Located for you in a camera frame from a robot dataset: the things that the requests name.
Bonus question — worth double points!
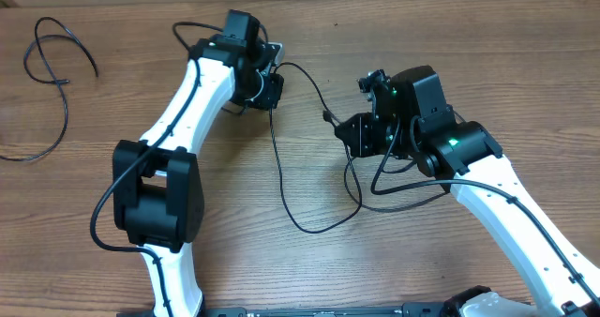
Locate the black USB cable thick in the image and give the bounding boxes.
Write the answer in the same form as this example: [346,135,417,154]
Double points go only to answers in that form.
[268,61,447,235]

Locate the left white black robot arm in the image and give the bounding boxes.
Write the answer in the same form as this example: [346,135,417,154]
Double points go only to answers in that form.
[90,9,284,316]

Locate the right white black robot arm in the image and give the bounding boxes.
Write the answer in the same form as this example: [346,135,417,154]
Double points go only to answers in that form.
[334,66,599,316]

